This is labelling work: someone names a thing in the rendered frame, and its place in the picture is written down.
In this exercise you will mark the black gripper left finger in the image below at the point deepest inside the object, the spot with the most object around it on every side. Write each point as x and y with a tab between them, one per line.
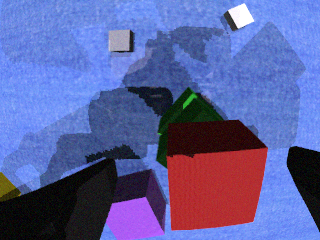
73	208

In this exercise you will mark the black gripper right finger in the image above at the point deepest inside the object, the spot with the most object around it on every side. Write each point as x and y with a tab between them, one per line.
304	166

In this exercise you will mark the red block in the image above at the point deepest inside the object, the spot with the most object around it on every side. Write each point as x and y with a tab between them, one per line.
215	171

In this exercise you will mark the white block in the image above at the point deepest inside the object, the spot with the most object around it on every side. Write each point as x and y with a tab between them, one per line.
238	17

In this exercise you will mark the yellow block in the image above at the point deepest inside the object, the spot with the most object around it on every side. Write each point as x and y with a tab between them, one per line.
7	189

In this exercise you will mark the purple cube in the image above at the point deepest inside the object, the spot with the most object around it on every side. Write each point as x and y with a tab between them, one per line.
138	208

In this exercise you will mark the small grey block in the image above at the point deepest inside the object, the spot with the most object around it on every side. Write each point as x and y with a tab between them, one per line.
120	41

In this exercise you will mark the green block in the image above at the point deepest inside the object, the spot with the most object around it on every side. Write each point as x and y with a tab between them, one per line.
176	108
195	112

